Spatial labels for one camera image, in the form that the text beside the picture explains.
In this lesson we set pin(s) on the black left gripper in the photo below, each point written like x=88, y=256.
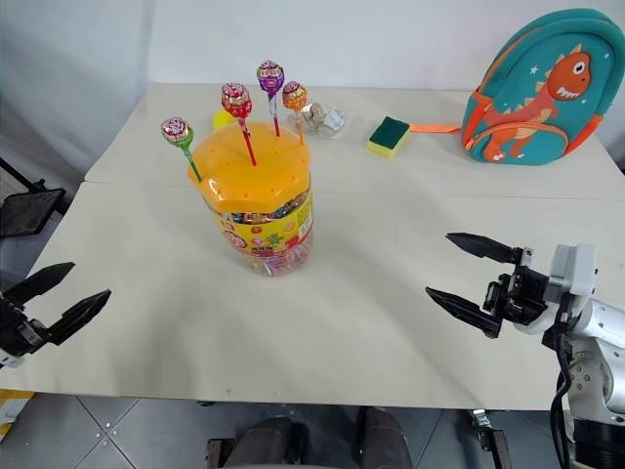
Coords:
x=17, y=332

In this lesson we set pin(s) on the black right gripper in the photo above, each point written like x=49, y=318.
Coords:
x=522, y=298

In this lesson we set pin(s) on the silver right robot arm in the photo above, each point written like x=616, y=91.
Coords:
x=600, y=352

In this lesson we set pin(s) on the green stick lollipop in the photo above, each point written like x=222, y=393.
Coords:
x=177, y=131

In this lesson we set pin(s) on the orange-lidded clear lollipop jar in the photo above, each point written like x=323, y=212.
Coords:
x=254, y=185

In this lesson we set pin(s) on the orange wrapped lollipop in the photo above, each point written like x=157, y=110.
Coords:
x=294, y=95

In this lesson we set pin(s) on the red stick lollipop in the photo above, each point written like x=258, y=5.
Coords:
x=236, y=100

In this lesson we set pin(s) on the purple wrapped lollipop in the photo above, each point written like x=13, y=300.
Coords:
x=270, y=77

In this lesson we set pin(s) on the black metal stand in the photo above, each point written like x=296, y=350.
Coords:
x=27, y=210

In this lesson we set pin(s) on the yellow and green sponge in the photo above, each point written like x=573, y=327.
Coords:
x=388, y=137

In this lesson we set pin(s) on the teal dinosaur backpack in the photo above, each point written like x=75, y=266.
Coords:
x=537, y=98

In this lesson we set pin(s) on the clear bag of snacks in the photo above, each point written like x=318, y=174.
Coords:
x=322, y=119

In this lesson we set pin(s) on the dark rounded shape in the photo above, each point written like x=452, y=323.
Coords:
x=266, y=444

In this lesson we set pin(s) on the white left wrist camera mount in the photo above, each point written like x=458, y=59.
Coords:
x=9, y=361

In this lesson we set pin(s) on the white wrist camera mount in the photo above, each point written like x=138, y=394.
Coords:
x=9, y=361
x=576, y=268

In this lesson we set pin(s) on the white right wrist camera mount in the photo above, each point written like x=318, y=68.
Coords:
x=576, y=268

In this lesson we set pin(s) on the table leg caster bracket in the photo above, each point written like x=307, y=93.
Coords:
x=490, y=437

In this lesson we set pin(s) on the rusty metal frame piece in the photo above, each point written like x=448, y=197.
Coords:
x=217, y=454

